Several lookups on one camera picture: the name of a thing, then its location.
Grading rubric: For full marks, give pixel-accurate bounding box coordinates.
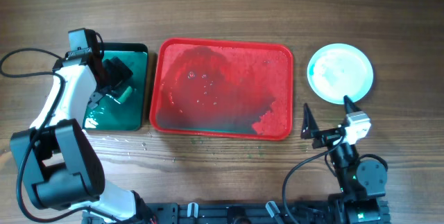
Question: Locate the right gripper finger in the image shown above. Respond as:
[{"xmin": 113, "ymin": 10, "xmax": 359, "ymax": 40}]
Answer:
[
  {"xmin": 300, "ymin": 103, "xmax": 319, "ymax": 139},
  {"xmin": 343, "ymin": 95, "xmax": 361, "ymax": 114}
]

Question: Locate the green cleaning sponge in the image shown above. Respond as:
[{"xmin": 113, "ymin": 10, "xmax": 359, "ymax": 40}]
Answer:
[{"xmin": 111, "ymin": 85, "xmax": 134, "ymax": 104}]

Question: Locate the light blue plate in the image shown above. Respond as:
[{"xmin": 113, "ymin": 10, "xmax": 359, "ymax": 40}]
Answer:
[{"xmin": 307, "ymin": 43, "xmax": 374, "ymax": 105}]

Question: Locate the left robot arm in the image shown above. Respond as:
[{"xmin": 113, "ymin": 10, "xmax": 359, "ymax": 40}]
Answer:
[{"xmin": 10, "ymin": 28, "xmax": 157, "ymax": 223}]

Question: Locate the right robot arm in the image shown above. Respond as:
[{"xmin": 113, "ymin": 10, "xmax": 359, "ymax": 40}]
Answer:
[{"xmin": 300, "ymin": 96, "xmax": 390, "ymax": 223}]

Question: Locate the black tray with green water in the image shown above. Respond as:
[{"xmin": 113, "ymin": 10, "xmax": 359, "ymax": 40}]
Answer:
[{"xmin": 83, "ymin": 42, "xmax": 149, "ymax": 131}]

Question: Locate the red plastic tray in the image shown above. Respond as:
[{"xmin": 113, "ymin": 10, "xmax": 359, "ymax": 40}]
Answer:
[{"xmin": 149, "ymin": 37, "xmax": 294, "ymax": 141}]

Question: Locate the right black cable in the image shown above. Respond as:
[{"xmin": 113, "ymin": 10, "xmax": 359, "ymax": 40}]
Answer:
[{"xmin": 282, "ymin": 137, "xmax": 348, "ymax": 214}]

